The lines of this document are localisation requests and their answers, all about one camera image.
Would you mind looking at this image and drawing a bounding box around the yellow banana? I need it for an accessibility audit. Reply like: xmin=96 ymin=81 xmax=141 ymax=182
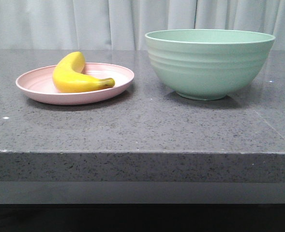
xmin=52 ymin=51 xmax=115 ymax=93

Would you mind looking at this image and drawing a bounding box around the green bowl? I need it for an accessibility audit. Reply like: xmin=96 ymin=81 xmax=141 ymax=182
xmin=145 ymin=29 xmax=275 ymax=101

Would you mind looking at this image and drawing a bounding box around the pink plate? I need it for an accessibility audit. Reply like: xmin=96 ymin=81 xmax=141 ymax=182
xmin=15 ymin=63 xmax=135 ymax=105

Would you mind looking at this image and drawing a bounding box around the white curtain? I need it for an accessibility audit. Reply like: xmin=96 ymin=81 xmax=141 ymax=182
xmin=0 ymin=0 xmax=285 ymax=50

